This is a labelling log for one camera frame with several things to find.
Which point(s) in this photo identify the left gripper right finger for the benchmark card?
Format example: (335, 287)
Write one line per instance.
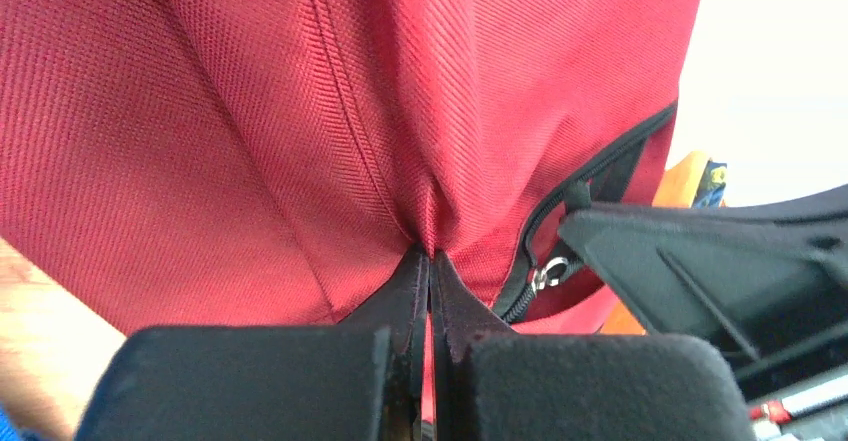
(492, 383)

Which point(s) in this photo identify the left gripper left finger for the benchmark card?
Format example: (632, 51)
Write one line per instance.
(360, 379)

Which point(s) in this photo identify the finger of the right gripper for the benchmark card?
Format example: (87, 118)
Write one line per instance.
(765, 285)

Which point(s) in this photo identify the red backpack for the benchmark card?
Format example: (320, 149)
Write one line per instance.
(270, 161)

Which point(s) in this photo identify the blue shirt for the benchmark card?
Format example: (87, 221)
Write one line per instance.
(10, 432)

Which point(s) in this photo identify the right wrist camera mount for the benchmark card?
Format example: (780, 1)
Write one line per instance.
(815, 409)

